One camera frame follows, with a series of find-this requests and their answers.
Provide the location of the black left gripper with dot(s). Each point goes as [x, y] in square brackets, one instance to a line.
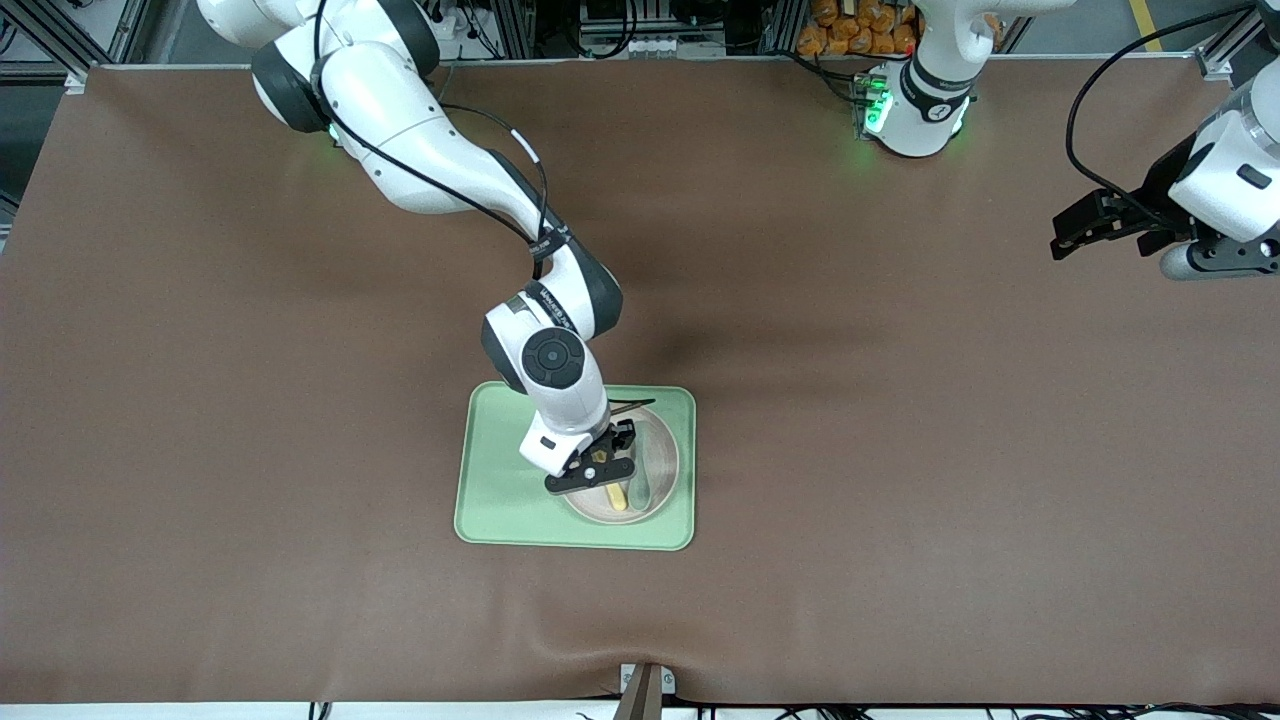
[1157, 194]

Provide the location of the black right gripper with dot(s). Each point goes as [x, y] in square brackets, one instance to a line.
[611, 441]

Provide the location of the yellow plastic fork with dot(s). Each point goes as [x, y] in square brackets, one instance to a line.
[618, 498]

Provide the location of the round beige plate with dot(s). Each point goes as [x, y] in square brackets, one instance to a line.
[665, 460]

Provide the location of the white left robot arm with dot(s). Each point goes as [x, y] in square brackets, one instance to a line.
[925, 110]

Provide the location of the green plastic spoon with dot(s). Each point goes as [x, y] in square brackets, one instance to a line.
[641, 488]

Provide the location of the light green rectangular tray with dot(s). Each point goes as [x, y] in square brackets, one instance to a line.
[500, 500]

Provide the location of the orange packaged goods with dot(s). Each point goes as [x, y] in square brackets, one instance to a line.
[860, 30]

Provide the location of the brown table cover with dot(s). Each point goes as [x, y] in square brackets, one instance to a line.
[300, 600]

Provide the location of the white power strip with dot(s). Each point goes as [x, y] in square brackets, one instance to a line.
[450, 25]

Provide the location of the aluminium frame profile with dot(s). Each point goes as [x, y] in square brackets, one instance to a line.
[60, 35]
[1225, 50]

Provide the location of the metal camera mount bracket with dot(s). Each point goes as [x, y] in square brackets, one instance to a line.
[645, 690]

